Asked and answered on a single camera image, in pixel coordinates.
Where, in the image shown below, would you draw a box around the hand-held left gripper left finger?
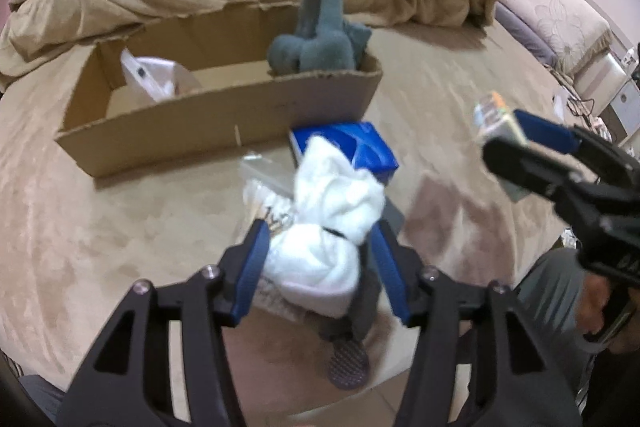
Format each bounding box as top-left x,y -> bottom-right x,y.
59,219 -> 272,427

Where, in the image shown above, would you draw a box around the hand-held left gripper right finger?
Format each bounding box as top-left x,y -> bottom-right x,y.
371,219 -> 585,427

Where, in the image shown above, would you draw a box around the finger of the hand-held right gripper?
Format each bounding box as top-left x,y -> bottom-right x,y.
513,109 -> 640,188
482,137 -> 602,208

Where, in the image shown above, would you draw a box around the small colourful packet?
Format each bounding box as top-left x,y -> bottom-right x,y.
473,91 -> 534,202

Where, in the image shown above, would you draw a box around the white cloth bundle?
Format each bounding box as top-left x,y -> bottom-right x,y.
260,136 -> 387,319

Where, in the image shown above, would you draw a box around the cardboard box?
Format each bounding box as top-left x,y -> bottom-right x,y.
54,0 -> 385,178

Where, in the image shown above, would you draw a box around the person's right hand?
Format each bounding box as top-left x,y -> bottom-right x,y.
574,274 -> 620,344

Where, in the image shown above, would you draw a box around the clear plastic packet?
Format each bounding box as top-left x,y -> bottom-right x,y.
237,151 -> 301,235

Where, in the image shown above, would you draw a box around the white bedside cabinet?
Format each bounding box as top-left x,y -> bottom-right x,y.
575,49 -> 640,145

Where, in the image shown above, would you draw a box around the person's grey trouser leg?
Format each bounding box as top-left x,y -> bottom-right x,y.
515,249 -> 603,410

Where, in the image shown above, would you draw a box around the pink flowered headboard cushion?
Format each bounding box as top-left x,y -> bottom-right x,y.
492,0 -> 615,76

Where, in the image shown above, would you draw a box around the blue tissue pack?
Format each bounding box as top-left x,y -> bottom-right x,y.
289,121 -> 401,188

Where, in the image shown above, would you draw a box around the white plastic bag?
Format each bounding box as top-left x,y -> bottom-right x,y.
120,48 -> 204,102

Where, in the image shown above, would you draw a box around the grey-blue socks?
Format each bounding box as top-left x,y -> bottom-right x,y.
266,0 -> 373,78

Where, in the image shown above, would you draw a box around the black cable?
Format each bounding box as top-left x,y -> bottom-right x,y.
565,94 -> 597,120

